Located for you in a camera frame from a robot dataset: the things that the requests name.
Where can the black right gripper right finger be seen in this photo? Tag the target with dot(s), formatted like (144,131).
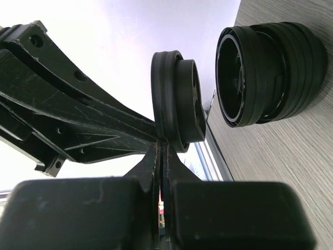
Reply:
(230,214)

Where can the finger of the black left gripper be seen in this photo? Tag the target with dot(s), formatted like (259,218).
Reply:
(36,50)
(49,127)

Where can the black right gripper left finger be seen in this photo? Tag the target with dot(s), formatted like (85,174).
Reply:
(86,213)

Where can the black plastic cup lid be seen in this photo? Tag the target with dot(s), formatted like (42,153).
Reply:
(176,98)

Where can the stack of black lids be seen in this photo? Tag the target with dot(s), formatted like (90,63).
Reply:
(267,72)

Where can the aluminium frame rail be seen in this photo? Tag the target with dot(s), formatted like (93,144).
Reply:
(211,158)

